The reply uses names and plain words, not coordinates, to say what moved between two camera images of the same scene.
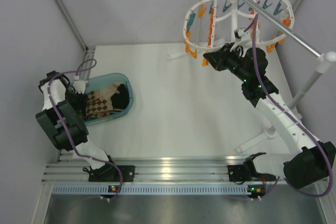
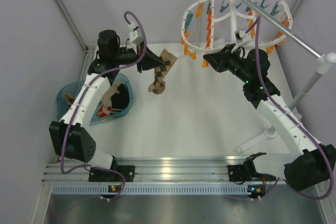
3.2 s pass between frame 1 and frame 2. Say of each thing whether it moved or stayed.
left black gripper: moved
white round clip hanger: stayed
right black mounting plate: stayed
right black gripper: stayed
